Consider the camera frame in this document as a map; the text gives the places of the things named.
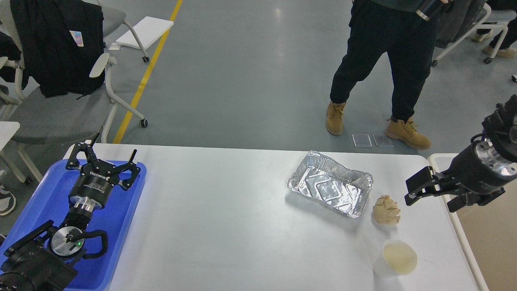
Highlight standing person in black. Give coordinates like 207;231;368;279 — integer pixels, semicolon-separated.
326;0;443;150

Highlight black jacket on chair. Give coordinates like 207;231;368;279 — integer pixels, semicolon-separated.
10;0;105;98

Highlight white flat board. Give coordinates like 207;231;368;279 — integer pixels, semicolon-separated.
116;16;174;50

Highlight floor socket plate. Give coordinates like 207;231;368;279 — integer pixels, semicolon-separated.
351;134;372;148
373;134;393;148

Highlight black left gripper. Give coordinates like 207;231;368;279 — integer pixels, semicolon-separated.
66;132;141;210

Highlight blue plastic tray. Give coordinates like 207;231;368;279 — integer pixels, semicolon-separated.
0;158;147;291

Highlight dark grey hanging coat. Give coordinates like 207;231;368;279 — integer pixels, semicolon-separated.
435;0;486;49

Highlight white paper cup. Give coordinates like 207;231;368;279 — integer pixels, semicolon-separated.
373;239;418;278

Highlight seated person's tan shoes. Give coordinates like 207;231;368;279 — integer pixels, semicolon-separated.
471;30;517;58

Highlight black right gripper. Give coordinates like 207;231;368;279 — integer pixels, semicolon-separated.
404;140;516;213

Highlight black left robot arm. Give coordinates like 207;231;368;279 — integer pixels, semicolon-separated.
1;141;145;291

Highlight crumpled brown paper ball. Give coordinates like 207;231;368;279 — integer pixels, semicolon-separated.
372;195;401;226

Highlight right floor socket plate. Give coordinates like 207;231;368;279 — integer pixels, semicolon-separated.
373;134;393;148

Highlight black white sneaker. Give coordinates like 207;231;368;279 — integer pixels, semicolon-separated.
0;184;17;217

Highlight white side table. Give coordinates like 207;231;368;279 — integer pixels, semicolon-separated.
0;121;20;153

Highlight beige plastic bin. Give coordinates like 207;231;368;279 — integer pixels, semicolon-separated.
428;153;517;291

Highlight aluminium foil tray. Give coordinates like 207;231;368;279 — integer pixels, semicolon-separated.
287;151;373;218

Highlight grey office chair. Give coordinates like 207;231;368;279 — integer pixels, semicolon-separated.
1;0;148;181

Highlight left floor socket plate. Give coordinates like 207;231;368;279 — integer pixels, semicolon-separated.
351;134;372;148

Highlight white chair far right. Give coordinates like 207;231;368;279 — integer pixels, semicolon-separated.
431;3;511;67

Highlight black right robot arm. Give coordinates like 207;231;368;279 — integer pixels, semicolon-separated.
404;95;517;213

